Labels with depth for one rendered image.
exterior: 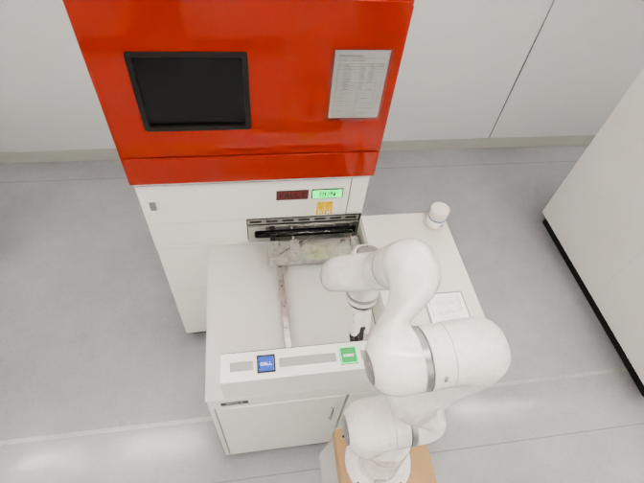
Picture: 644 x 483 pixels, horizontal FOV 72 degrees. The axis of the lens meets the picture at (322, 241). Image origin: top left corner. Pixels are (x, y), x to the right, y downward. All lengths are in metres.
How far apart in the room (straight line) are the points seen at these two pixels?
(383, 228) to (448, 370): 1.13
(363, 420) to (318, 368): 0.44
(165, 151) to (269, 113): 0.34
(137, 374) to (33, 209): 1.42
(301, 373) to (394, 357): 0.78
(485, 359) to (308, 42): 0.87
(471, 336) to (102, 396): 2.11
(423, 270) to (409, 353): 0.13
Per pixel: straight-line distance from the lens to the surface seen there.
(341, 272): 1.00
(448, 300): 1.63
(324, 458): 1.50
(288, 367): 1.42
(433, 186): 3.44
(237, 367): 1.43
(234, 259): 1.80
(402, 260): 0.73
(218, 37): 1.21
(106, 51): 1.27
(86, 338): 2.73
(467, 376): 0.71
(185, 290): 2.13
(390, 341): 0.67
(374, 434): 1.03
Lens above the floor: 2.28
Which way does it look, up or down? 52 degrees down
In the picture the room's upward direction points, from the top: 8 degrees clockwise
